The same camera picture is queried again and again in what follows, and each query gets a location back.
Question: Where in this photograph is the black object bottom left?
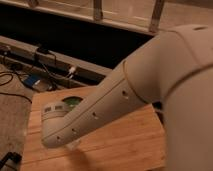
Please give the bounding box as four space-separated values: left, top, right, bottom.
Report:
0 151 23 171

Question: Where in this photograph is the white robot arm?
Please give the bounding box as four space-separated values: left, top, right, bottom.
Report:
41 24 213 171

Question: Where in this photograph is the black power adapter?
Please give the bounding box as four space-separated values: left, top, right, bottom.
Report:
36 46 50 55

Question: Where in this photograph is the white plug connector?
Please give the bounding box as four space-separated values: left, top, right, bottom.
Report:
67 66 77 79

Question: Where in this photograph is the metal rail frame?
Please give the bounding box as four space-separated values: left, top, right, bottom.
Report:
0 36 111 88

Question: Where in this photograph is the blue box on floor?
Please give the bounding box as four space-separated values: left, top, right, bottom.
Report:
23 75 41 88

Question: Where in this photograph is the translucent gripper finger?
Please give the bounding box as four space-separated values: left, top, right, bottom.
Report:
66 139 81 151

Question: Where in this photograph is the green ceramic bowl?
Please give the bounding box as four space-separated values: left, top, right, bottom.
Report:
63 96 82 109

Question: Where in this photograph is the black cable on floor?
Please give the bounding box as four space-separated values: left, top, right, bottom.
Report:
0 71 33 104

